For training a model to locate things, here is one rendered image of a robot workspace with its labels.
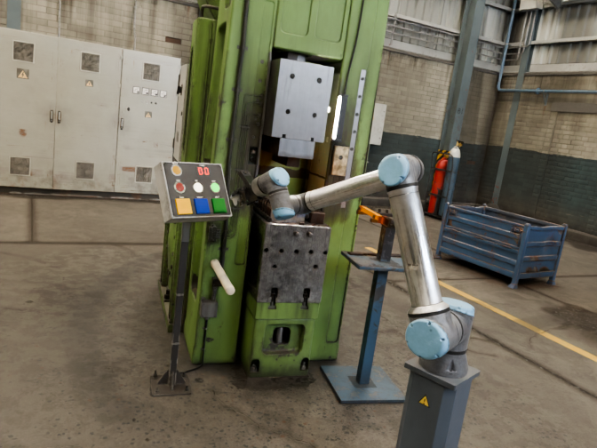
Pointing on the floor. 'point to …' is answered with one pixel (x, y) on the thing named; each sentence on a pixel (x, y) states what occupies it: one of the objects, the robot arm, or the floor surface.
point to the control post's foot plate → (159, 385)
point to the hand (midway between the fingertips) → (232, 196)
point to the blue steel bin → (502, 242)
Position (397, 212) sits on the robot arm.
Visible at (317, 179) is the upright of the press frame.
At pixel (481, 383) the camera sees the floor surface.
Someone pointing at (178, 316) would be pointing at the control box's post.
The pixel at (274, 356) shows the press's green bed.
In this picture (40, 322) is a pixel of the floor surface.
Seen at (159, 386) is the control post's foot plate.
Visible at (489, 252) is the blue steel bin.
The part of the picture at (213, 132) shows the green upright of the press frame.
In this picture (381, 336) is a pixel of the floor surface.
